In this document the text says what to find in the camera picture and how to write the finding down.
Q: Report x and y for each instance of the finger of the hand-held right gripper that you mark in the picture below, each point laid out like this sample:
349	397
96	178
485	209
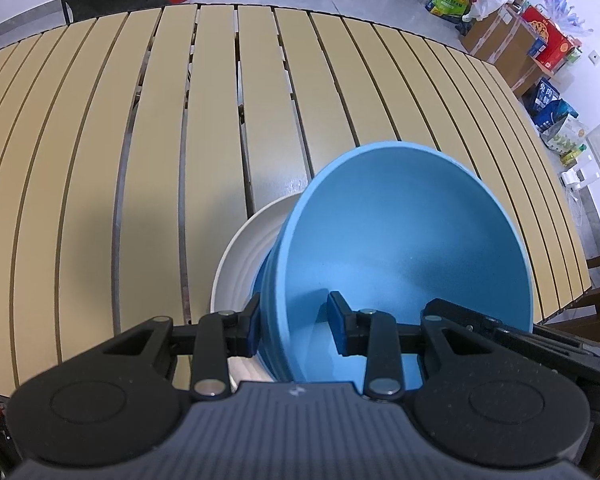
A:
510	337

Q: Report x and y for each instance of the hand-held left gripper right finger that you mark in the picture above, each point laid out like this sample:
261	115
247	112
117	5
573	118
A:
336	325

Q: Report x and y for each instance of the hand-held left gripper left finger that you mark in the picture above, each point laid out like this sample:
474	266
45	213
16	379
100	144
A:
252	325

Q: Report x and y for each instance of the cream round plate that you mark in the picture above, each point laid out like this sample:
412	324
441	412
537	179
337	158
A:
240	255

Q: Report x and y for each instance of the white printed bag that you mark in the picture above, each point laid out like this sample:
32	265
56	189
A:
565	135

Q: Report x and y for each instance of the blue printed bag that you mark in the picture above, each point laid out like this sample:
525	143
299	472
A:
547	105

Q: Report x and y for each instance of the large cardboard box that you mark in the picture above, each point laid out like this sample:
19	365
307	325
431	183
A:
500	40

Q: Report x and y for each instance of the red gift box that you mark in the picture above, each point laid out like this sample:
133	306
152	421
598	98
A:
550	40

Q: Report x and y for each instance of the white plastic bag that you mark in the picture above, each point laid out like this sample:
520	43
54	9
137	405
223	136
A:
490	0

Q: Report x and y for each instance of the green printed bag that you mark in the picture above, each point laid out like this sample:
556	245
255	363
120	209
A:
447	2

